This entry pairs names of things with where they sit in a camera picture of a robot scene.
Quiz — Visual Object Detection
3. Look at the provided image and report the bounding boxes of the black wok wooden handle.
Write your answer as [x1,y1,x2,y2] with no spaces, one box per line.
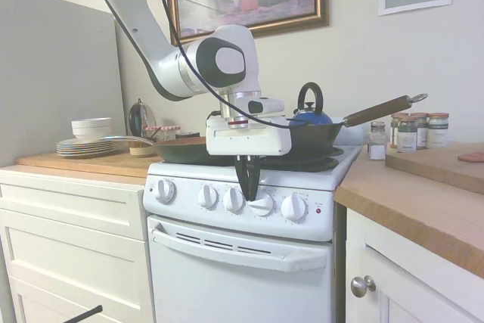
[260,92,429,160]

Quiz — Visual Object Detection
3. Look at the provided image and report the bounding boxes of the white drawer cabinet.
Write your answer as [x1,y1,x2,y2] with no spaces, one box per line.
[0,179,156,323]

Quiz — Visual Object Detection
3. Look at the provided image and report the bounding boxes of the blue kettle black handle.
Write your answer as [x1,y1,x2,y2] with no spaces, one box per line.
[290,82,334,126]

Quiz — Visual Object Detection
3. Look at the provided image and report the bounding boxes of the white plate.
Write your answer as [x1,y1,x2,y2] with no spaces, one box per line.
[56,149,128,160]
[56,138,116,146]
[56,142,119,150]
[56,146,122,153]

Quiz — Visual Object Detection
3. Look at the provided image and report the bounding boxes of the white door cabinet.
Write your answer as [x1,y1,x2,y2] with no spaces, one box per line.
[343,207,484,323]

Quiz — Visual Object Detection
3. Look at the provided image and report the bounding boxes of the white oven knob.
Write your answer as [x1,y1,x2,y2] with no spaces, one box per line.
[154,179,178,204]

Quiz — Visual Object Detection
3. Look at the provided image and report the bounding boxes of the white burner knob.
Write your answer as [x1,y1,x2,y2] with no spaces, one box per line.
[197,184,220,210]
[280,193,308,222]
[222,187,247,214]
[247,191,276,219]

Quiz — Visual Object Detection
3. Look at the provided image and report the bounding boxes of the copper frying pan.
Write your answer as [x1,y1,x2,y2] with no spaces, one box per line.
[98,134,239,167]

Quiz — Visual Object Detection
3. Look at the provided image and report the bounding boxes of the tan round container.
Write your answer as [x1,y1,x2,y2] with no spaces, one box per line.
[129,140,156,157]

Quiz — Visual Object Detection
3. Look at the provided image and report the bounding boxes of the long wooden cutting board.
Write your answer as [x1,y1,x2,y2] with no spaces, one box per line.
[17,151,164,179]

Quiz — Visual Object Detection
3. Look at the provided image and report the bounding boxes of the glass salt shaker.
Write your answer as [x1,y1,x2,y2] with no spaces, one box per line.
[368,121,386,160]

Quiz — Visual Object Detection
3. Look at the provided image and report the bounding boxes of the silver cabinet knob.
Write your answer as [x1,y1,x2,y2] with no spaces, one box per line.
[350,275,377,299]

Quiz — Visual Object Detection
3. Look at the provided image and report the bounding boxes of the pink round coaster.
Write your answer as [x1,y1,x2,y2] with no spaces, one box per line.
[457,151,484,164]

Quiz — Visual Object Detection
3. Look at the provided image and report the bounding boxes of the white bowl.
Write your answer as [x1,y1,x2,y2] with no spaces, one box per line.
[72,128,112,141]
[70,117,113,132]

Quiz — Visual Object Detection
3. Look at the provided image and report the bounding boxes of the spice jar green label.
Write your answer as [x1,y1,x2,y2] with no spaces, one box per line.
[396,116,419,153]

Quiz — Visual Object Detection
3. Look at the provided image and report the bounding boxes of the grey flat panel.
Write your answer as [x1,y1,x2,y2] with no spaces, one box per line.
[0,0,128,169]

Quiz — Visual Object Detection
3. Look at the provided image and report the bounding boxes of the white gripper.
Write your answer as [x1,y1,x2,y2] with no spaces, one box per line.
[206,113,293,202]

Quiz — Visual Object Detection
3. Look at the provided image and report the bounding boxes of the spice jar copper lid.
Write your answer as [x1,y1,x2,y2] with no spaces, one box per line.
[410,112,430,150]
[389,113,410,149]

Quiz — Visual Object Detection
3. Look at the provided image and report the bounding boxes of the black rod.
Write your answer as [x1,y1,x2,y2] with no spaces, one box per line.
[56,304,103,323]

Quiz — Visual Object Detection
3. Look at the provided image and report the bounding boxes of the white oven door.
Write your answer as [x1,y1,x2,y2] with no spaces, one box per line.
[146,213,334,323]

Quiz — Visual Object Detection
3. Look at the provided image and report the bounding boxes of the spice jar white label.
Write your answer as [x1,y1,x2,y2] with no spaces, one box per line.
[427,112,450,149]

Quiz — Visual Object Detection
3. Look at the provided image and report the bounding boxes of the thick wooden cutting board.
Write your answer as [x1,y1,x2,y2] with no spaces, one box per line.
[384,141,484,195]

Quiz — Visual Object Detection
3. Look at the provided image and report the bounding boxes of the black stove burner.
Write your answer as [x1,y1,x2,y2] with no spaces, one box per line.
[259,155,340,172]

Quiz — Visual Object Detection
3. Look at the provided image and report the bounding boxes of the white kitchen stove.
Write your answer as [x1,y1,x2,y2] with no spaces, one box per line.
[142,116,366,323]

